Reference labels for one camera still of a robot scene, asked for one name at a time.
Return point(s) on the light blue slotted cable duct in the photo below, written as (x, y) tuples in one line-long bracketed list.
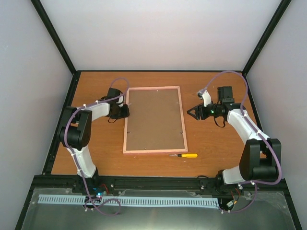
[(131, 201)]

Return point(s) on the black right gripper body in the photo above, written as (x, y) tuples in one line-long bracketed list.
[(205, 115)]

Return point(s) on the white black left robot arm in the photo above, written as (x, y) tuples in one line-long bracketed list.
[(76, 125)]

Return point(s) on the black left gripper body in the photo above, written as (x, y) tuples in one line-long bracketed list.
[(120, 113)]

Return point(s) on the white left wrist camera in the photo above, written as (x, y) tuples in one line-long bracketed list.
[(120, 101)]

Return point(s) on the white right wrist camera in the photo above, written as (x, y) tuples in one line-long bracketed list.
[(205, 96)]

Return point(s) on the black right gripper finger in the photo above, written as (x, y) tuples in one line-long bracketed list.
[(195, 115), (193, 109)]

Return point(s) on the black corner post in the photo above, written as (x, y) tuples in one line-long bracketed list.
[(38, 6), (281, 9)]

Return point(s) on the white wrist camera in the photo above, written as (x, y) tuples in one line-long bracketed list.
[(120, 101), (205, 96)]

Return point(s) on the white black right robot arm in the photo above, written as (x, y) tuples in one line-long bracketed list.
[(260, 160)]

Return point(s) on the black right corner post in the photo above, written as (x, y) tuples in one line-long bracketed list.
[(281, 9)]

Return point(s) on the black left corner post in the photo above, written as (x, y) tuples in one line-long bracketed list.
[(38, 6)]

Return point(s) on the pink picture frame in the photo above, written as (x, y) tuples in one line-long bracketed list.
[(156, 121)]

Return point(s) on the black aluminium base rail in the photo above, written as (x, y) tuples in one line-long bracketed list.
[(199, 185)]

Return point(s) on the yellow handled screwdriver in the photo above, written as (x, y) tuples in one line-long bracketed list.
[(187, 155)]

